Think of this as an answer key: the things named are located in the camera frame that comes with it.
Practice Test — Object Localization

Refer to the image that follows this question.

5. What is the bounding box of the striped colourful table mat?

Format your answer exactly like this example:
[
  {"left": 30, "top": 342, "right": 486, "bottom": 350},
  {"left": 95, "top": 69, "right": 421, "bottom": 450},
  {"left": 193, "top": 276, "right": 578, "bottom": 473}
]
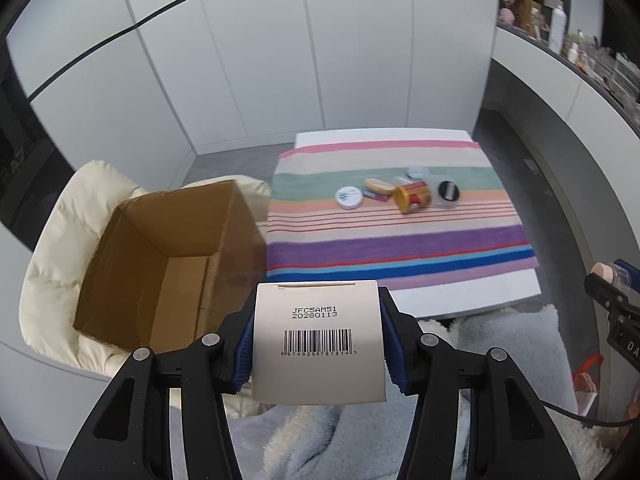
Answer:
[{"left": 266, "top": 140, "right": 538, "bottom": 289}]

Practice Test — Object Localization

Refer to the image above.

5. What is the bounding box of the brown box on shelf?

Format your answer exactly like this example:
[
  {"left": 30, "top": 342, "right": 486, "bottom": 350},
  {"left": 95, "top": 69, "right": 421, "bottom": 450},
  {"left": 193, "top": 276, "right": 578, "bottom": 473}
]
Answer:
[{"left": 513, "top": 0, "right": 544, "bottom": 38}]

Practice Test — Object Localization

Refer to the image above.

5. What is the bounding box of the pink square carton box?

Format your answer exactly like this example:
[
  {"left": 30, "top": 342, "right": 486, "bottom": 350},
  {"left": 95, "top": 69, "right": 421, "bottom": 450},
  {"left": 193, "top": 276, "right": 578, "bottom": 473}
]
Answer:
[{"left": 250, "top": 281, "right": 386, "bottom": 405}]

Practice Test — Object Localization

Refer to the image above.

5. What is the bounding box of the clear plastic puff case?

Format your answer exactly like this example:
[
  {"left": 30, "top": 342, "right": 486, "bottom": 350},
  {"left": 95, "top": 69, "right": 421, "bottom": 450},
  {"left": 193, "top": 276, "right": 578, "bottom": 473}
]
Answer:
[{"left": 426, "top": 176, "right": 461, "bottom": 209}]

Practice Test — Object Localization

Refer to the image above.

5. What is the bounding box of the cream padded chair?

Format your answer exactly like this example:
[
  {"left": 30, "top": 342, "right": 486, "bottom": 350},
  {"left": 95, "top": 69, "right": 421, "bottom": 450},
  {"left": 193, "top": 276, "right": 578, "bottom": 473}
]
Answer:
[{"left": 20, "top": 162, "right": 271, "bottom": 376}]

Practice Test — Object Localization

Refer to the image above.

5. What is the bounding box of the white round cream tin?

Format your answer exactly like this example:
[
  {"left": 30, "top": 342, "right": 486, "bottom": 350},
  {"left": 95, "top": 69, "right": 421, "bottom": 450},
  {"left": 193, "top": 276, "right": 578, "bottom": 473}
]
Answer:
[{"left": 334, "top": 185, "right": 364, "bottom": 210}]

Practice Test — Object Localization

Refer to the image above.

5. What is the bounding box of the black glass cabinet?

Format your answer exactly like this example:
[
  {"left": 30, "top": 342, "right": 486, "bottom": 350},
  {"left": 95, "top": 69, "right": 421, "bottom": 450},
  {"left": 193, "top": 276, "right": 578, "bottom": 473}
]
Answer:
[{"left": 0, "top": 44, "right": 74, "bottom": 250}]

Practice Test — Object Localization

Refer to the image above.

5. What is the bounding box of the red gold tin can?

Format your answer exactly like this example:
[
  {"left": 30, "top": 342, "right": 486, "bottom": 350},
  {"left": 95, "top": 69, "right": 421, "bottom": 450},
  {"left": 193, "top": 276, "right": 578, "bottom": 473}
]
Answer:
[{"left": 392, "top": 181, "right": 432, "bottom": 214}]

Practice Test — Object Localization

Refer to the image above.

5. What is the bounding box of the small pink glass bottle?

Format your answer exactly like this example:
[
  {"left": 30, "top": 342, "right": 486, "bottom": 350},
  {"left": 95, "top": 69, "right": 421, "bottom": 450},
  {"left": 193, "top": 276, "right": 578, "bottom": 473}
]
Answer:
[{"left": 591, "top": 262, "right": 632, "bottom": 290}]

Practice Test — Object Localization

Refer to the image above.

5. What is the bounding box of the pink plush toy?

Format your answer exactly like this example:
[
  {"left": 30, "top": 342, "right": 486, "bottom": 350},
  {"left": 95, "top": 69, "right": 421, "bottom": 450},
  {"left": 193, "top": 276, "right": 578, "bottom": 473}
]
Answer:
[{"left": 498, "top": 6, "right": 515, "bottom": 25}]

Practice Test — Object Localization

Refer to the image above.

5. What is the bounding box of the white low table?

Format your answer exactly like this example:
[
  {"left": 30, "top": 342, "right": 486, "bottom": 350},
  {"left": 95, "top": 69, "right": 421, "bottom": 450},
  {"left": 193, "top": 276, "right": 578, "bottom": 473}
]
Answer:
[{"left": 295, "top": 128, "right": 541, "bottom": 318}]

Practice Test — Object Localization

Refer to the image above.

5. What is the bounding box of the light blue round lid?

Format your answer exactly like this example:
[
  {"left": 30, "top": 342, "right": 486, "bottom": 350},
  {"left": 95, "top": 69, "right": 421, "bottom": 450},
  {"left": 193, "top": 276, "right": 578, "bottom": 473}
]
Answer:
[{"left": 406, "top": 166, "right": 430, "bottom": 181}]

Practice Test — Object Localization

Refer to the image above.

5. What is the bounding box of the light blue fleece robe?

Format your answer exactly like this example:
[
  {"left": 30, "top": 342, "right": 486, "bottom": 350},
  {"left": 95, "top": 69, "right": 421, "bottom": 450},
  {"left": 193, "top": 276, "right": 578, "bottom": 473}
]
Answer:
[{"left": 226, "top": 303, "right": 614, "bottom": 480}]

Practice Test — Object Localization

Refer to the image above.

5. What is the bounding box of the brown cardboard box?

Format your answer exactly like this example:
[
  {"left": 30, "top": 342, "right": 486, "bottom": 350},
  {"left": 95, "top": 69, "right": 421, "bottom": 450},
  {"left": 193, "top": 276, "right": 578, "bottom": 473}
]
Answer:
[{"left": 74, "top": 180, "right": 266, "bottom": 353}]

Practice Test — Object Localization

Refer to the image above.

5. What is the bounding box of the white spray bottle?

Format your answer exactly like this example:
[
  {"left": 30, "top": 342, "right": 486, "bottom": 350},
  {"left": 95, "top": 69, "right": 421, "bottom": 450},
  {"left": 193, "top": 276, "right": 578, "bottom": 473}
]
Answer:
[{"left": 548, "top": 2, "right": 566, "bottom": 54}]

